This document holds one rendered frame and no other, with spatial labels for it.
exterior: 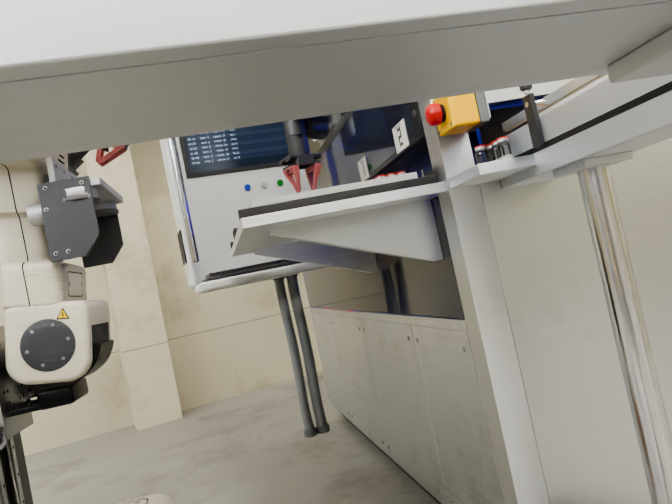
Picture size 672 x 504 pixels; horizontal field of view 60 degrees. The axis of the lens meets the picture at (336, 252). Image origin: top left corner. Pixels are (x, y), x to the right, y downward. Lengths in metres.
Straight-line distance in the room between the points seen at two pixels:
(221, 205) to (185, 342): 2.58
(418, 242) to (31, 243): 0.81
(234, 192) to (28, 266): 0.94
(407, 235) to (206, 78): 0.97
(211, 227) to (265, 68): 1.79
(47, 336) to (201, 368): 3.32
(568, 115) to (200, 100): 0.76
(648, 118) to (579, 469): 0.71
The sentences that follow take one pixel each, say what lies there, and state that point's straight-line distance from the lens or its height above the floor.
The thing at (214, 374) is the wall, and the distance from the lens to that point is 4.61.
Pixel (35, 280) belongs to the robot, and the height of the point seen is 0.86.
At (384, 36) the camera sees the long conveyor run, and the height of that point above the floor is 0.84.
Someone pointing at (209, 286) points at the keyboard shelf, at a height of 0.79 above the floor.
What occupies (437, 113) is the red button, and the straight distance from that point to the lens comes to 1.10.
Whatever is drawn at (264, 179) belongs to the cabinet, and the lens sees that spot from 2.12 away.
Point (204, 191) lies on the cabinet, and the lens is 2.08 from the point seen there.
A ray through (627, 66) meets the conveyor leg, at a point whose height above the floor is 0.83.
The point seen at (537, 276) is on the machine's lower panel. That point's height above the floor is 0.66.
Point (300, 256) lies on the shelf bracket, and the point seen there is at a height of 0.82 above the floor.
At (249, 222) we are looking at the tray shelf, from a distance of 1.07.
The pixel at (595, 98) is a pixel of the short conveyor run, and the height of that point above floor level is 0.92.
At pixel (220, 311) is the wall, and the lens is 4.61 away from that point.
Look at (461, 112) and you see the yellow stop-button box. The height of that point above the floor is 0.98.
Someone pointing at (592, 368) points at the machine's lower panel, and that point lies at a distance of 1.28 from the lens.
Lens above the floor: 0.74
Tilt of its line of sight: 2 degrees up
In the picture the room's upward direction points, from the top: 12 degrees counter-clockwise
